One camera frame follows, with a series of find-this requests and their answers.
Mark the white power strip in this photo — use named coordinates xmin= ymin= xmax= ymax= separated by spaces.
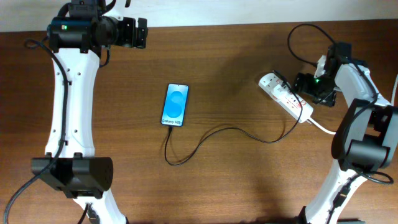
xmin=259 ymin=73 xmax=313 ymax=123

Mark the black USB charging cable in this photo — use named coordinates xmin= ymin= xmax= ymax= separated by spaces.
xmin=164 ymin=70 xmax=304 ymax=167

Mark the blue screen Galaxy smartphone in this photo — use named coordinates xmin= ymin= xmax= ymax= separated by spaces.
xmin=160 ymin=83 xmax=189 ymax=127

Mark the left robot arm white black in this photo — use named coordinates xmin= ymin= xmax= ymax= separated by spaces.
xmin=32 ymin=1 xmax=148 ymax=223

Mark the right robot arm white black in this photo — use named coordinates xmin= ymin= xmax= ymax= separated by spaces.
xmin=293 ymin=42 xmax=397 ymax=223

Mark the white charger plug adapter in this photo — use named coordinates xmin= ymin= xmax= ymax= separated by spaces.
xmin=272 ymin=83 xmax=290 ymax=99

